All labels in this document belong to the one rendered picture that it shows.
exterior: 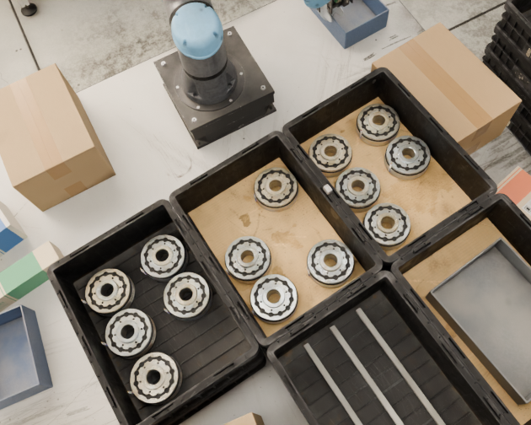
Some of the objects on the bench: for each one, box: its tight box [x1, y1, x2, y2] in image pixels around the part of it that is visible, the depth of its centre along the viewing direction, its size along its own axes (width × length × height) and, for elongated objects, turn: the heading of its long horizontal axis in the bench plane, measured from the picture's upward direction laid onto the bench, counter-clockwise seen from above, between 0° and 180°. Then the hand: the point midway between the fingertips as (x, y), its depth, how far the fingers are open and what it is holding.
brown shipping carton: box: [0, 63, 116, 212], centre depth 145 cm, size 30×22×16 cm
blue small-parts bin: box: [0, 304, 53, 412], centre depth 127 cm, size 20×15×7 cm
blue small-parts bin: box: [309, 0, 389, 49], centre depth 159 cm, size 20×15×7 cm
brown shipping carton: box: [371, 22, 522, 155], centre depth 139 cm, size 30×22×16 cm
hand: (326, 14), depth 157 cm, fingers closed
